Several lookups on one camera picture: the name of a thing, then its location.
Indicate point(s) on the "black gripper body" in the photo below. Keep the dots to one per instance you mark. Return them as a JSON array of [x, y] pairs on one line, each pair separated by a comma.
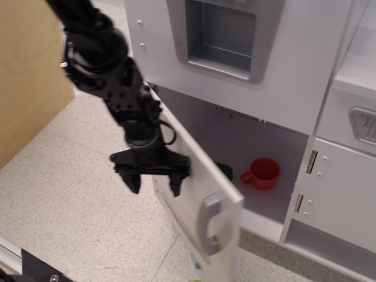
[[159, 161]]

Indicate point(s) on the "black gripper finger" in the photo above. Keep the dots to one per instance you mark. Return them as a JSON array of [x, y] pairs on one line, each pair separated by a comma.
[[175, 183], [133, 182]]

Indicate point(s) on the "white low fridge door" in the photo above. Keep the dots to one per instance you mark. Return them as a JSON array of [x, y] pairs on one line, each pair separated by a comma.
[[190, 119]]

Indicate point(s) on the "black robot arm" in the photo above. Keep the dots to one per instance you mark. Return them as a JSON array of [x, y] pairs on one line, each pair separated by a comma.
[[96, 60]]

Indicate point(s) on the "green toy vegetable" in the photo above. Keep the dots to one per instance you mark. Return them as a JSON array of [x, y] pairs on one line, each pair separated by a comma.
[[226, 169]]

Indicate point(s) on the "grey foam cube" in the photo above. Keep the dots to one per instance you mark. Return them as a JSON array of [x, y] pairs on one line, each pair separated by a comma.
[[195, 262]]

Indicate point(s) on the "red plastic cup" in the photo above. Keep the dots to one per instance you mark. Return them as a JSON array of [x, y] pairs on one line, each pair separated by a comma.
[[262, 174]]

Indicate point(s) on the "lower brass hinge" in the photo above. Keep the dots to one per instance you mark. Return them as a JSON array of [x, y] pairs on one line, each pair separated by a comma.
[[298, 203]]

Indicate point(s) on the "brass hinge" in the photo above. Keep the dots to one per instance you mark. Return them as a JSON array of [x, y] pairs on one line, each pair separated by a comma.
[[298, 203], [311, 162]]

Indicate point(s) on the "white toy kitchen cabinet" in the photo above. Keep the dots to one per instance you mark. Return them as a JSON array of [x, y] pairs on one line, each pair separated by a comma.
[[321, 65]]

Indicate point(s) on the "light wooden panel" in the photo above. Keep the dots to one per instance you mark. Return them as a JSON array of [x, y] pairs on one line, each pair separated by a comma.
[[33, 87]]

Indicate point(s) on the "upper brass hinge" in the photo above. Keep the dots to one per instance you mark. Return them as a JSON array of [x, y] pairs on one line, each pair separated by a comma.
[[311, 162]]

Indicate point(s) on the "grey ice dispenser recess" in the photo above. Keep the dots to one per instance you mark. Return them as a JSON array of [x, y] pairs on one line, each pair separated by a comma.
[[234, 38]]

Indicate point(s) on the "white right cabinet door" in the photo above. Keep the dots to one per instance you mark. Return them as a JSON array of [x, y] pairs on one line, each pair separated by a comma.
[[339, 194]]

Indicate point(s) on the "silver fridge door handle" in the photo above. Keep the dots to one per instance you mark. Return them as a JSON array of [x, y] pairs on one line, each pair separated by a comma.
[[210, 207]]

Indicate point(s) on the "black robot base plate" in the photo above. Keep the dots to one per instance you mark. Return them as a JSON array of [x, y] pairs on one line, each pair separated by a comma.
[[38, 270]]

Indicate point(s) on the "aluminium floor rail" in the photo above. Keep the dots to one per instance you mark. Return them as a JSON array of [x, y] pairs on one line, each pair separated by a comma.
[[11, 257]]

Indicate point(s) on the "silver oven handle plate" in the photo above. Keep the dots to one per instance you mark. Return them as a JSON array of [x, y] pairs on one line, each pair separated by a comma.
[[363, 124]]

